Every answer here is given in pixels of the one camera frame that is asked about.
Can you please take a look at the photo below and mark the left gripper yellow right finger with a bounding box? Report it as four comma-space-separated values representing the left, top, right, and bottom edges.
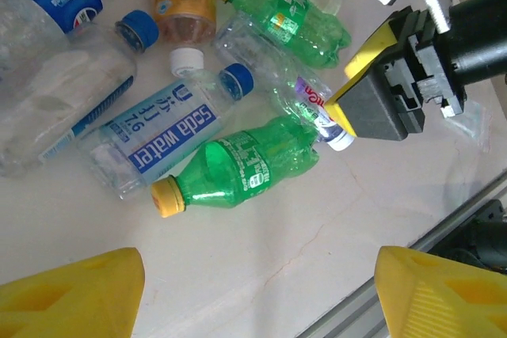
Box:
375, 245, 507, 338

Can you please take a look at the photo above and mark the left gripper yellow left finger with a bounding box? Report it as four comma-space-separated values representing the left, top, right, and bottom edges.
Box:
0, 246, 146, 338

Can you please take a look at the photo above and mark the clear bottle purple red label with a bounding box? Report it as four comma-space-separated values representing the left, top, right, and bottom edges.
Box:
213, 17, 356, 153

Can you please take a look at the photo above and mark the green soda bottle yellow cap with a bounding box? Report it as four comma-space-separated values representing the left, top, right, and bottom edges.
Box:
215, 0, 353, 70
150, 116, 321, 219

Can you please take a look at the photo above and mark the soda water bottle blue cap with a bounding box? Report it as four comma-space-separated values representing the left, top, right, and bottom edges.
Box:
77, 63, 255, 201

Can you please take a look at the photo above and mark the clear bottle white cap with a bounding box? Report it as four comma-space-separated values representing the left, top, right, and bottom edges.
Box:
169, 47, 223, 93

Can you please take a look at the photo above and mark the red yellow label bottle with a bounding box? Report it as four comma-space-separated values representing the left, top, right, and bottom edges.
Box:
152, 0, 218, 44

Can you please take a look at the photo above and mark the clear bottle blue stripe label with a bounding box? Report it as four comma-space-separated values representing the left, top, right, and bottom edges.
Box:
0, 9, 160, 179

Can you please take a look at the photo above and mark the crumpled clear plastic bag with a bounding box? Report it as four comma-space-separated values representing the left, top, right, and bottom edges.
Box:
441, 98, 496, 153

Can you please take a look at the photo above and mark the long aluminium base rail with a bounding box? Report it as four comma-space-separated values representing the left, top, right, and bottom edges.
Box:
296, 171, 507, 338

